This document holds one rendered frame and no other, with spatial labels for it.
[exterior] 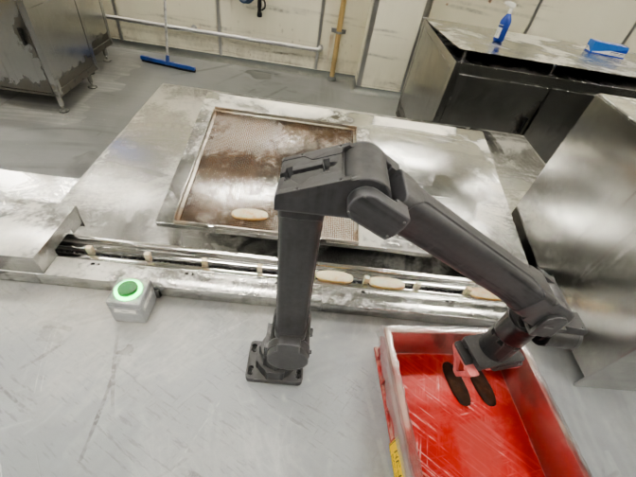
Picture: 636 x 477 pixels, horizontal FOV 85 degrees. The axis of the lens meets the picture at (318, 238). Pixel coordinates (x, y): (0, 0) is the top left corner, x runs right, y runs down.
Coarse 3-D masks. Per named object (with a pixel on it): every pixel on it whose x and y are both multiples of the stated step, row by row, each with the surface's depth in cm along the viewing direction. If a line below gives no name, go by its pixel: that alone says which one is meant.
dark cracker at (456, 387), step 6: (444, 366) 80; (450, 366) 80; (444, 372) 79; (450, 372) 78; (450, 378) 78; (456, 378) 78; (450, 384) 77; (456, 384) 77; (462, 384) 77; (456, 390) 76; (462, 390) 76; (456, 396) 75; (462, 396) 75; (468, 396) 75; (462, 402) 74; (468, 402) 75
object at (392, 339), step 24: (384, 336) 72; (408, 336) 75; (432, 336) 75; (456, 336) 76; (384, 360) 71; (528, 360) 73; (528, 384) 72; (408, 408) 63; (528, 408) 72; (552, 408) 66; (408, 432) 60; (528, 432) 72; (552, 432) 66; (408, 456) 57; (552, 456) 65; (576, 456) 61
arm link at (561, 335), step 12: (576, 312) 59; (528, 324) 55; (540, 324) 53; (552, 324) 52; (564, 324) 52; (576, 324) 57; (540, 336) 55; (552, 336) 58; (564, 336) 58; (576, 336) 58; (564, 348) 60
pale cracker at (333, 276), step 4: (320, 272) 91; (324, 272) 91; (328, 272) 91; (332, 272) 91; (336, 272) 91; (340, 272) 91; (316, 276) 90; (320, 276) 90; (324, 276) 90; (328, 276) 90; (332, 276) 90; (336, 276) 90; (340, 276) 90; (344, 276) 90; (348, 276) 91; (352, 276) 92; (324, 280) 89; (328, 280) 89; (332, 280) 89; (336, 280) 89; (340, 280) 89; (344, 280) 90; (348, 280) 90; (352, 280) 91
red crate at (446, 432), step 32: (384, 384) 74; (416, 384) 76; (448, 384) 77; (416, 416) 72; (448, 416) 72; (480, 416) 73; (512, 416) 74; (416, 448) 67; (448, 448) 68; (480, 448) 69; (512, 448) 70
